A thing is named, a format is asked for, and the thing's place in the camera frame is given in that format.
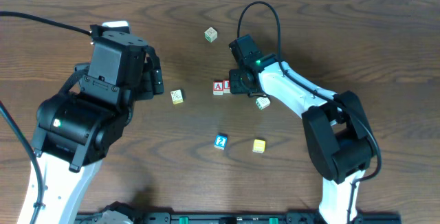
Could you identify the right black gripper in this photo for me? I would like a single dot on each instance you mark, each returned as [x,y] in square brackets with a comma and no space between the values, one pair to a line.
[237,80]

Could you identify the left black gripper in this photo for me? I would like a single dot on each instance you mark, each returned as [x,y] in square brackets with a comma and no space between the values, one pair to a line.
[155,78]

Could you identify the red letter I block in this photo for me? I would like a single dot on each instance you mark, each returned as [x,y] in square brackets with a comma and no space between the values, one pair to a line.
[226,86]

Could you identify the red letter A block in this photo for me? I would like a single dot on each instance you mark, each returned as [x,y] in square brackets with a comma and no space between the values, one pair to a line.
[217,88]

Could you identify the blue number 2 block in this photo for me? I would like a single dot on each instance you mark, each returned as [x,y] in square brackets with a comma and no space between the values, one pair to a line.
[220,142]

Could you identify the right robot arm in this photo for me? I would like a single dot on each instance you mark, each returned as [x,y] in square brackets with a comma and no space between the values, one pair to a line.
[339,139]

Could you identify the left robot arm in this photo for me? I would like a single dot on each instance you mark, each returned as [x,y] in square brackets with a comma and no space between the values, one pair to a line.
[76,126]

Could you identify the yellow-edged butterfly block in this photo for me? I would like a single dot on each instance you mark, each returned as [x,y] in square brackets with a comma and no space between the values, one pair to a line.
[177,96]

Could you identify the green-edged wooden block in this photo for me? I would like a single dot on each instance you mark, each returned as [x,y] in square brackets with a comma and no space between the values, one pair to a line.
[211,34]
[262,102]

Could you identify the far green-edged wooden block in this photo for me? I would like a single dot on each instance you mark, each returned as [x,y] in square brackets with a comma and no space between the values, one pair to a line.
[211,34]

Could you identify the yellow wooden block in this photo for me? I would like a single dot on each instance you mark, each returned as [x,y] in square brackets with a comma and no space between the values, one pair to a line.
[259,146]

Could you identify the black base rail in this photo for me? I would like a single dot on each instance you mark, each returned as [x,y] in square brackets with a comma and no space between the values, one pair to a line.
[111,216]

